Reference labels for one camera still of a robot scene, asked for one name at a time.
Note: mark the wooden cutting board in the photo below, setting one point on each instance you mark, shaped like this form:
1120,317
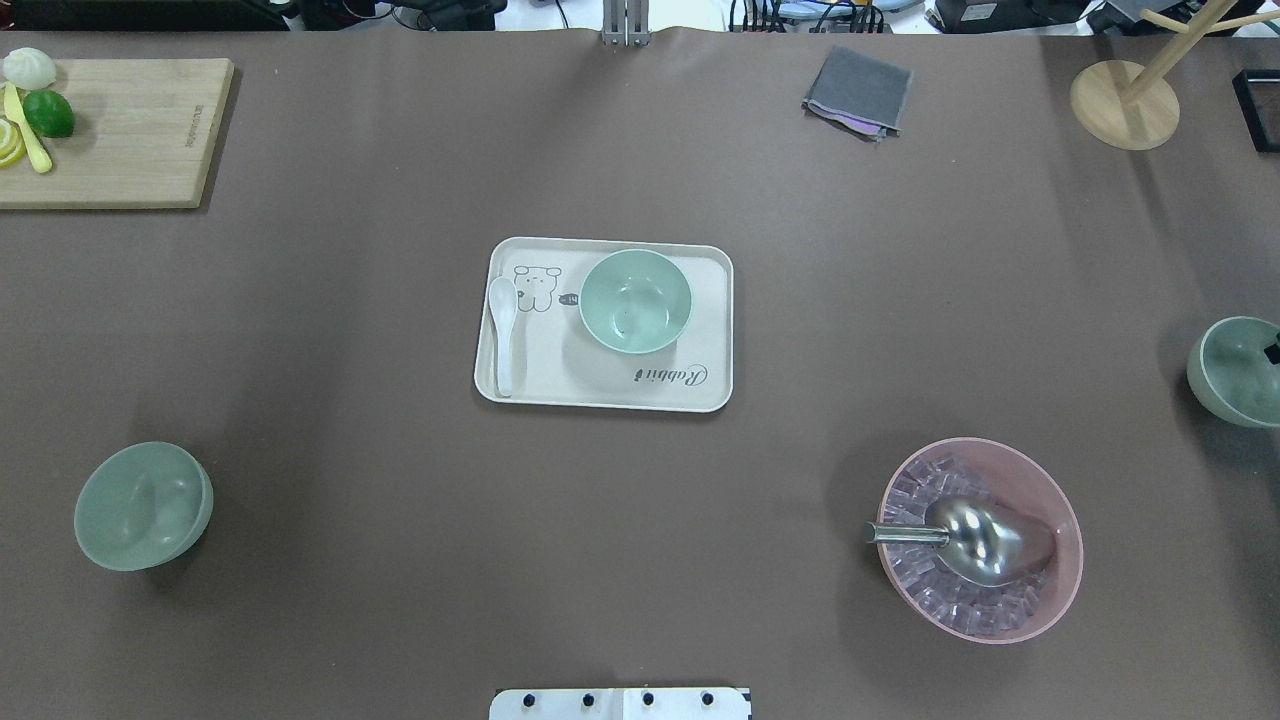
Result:
146,131

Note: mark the green lime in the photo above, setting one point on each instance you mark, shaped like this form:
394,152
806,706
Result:
49,114

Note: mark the aluminium frame post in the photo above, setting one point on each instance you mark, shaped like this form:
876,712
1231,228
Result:
625,23

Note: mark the white ceramic spoon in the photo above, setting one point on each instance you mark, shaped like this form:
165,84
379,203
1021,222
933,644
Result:
502,301

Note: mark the grey folded cloth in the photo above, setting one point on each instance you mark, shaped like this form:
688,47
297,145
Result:
861,93

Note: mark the lemon slice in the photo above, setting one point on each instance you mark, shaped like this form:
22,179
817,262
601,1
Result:
12,143

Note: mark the cream rabbit tray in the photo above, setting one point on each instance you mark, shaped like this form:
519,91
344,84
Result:
556,360

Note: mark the metal ice scoop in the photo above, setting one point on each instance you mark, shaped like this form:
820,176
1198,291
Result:
982,542

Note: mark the pink bowl with ice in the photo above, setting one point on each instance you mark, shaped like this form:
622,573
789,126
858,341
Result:
984,468

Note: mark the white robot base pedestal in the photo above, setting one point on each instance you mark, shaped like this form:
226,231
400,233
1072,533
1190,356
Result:
694,702

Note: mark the green bowl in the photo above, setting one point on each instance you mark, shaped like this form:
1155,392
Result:
1231,377
635,301
144,506

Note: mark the yellow plastic knife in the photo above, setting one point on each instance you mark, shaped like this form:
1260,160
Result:
36,153

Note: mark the white garlic bulb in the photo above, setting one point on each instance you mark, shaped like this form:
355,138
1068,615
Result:
29,69

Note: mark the wooden mug tree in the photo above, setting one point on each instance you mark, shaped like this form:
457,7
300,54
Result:
1131,106

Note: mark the green bowl on tray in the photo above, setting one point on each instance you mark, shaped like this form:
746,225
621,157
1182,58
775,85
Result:
635,301

